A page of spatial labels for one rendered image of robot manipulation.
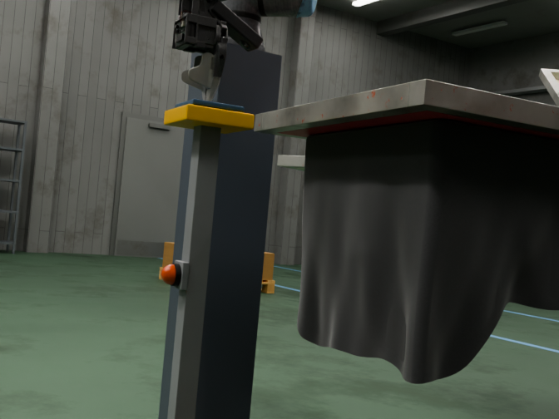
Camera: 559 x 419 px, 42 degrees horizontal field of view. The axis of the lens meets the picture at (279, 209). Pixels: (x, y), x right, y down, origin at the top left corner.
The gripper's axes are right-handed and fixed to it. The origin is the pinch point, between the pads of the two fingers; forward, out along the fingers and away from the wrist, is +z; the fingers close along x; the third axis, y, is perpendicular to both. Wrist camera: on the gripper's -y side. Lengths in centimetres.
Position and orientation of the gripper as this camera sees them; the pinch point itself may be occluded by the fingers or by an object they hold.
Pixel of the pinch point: (210, 98)
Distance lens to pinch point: 135.3
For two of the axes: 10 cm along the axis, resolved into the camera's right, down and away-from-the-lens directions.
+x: 4.6, 0.3, -8.9
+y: -8.9, -0.8, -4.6
